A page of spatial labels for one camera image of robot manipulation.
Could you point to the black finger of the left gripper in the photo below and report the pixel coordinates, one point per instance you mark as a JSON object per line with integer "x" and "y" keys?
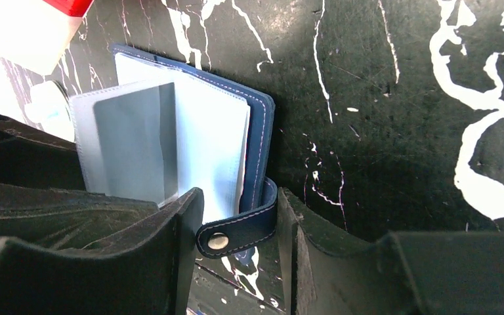
{"x": 43, "y": 199}

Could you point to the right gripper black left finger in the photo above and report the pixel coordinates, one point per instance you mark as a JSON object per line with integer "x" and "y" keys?
{"x": 145, "y": 268}

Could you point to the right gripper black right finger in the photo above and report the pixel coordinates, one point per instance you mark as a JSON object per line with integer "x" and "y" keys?
{"x": 328, "y": 271}

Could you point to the blue toothbrush blister pack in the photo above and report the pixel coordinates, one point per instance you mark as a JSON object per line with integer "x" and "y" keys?
{"x": 50, "y": 108}

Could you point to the grey card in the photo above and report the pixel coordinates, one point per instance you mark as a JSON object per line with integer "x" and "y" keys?
{"x": 137, "y": 136}

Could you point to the navy blue card holder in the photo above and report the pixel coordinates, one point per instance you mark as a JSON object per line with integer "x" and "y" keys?
{"x": 223, "y": 135}

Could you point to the white plastic bin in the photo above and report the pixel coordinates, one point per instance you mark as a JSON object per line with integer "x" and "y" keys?
{"x": 34, "y": 34}

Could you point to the red plastic bin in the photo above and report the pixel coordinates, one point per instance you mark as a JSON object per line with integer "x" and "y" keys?
{"x": 75, "y": 8}

